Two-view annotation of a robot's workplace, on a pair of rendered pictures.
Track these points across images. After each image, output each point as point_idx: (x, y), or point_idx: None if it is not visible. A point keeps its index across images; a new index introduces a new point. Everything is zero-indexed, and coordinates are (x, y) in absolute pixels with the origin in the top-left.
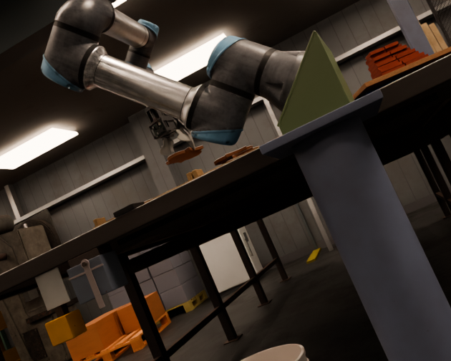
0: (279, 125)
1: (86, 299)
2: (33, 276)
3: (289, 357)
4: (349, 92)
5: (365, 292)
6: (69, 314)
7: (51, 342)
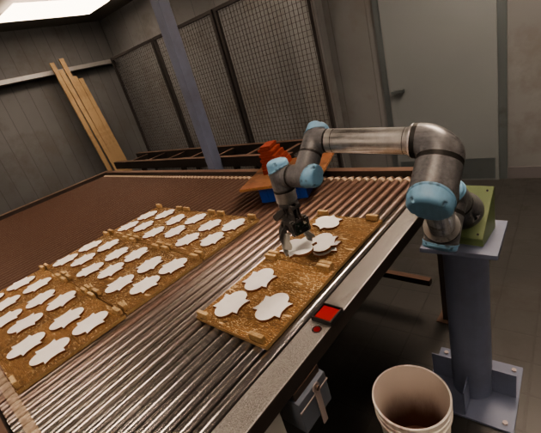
0: (483, 240)
1: (313, 423)
2: None
3: (389, 376)
4: None
5: (479, 320)
6: None
7: None
